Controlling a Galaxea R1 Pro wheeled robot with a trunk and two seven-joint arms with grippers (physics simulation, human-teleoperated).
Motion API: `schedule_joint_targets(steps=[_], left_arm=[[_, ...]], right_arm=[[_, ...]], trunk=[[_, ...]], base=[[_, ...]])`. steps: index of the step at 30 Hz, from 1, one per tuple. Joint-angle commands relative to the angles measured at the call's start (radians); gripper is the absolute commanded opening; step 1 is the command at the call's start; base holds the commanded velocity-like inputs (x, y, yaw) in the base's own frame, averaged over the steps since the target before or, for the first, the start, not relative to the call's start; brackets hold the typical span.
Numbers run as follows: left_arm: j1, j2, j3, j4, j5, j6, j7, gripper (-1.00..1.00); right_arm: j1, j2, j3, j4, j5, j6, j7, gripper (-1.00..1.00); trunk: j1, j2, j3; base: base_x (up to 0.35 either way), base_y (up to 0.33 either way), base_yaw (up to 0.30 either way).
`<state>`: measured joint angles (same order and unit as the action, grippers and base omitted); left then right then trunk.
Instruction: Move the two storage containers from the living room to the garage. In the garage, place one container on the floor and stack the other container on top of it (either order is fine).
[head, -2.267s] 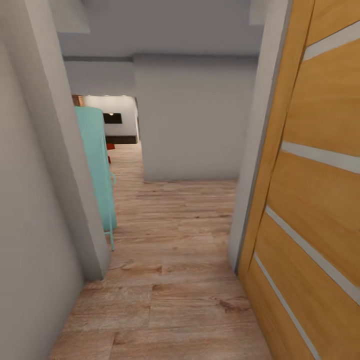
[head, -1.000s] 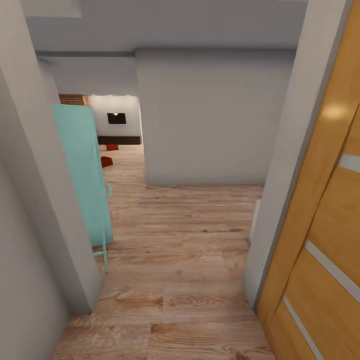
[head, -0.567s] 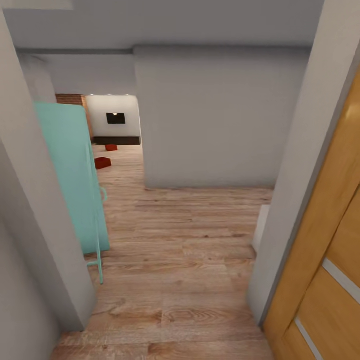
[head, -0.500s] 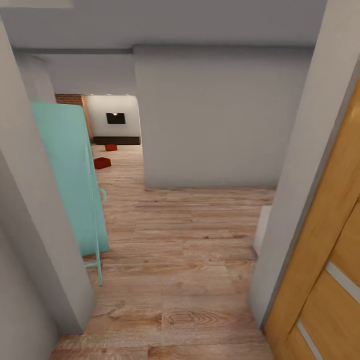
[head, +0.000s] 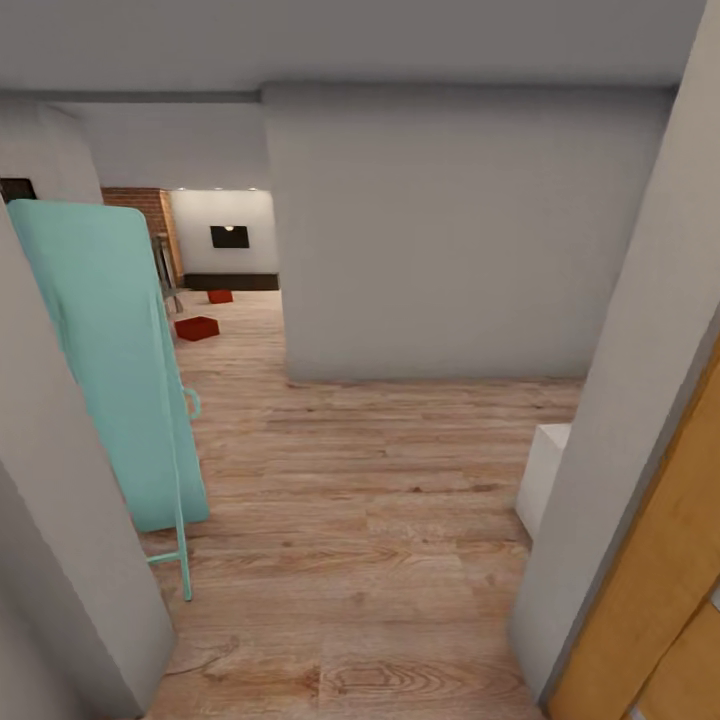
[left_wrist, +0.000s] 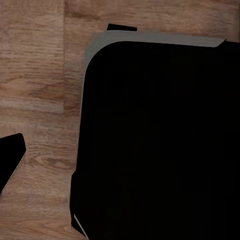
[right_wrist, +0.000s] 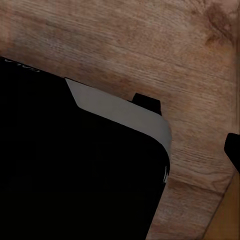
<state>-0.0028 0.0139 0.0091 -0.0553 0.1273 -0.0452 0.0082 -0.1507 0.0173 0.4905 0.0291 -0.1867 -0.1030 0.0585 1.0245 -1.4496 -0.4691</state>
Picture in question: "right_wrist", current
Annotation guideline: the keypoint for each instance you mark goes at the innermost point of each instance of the door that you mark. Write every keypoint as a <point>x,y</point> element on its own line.
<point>225,224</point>

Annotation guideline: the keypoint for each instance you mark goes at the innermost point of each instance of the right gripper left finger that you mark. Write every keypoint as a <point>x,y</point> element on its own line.
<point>12,150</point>

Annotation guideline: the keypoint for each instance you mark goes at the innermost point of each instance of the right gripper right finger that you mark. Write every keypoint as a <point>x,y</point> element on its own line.
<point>232,149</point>

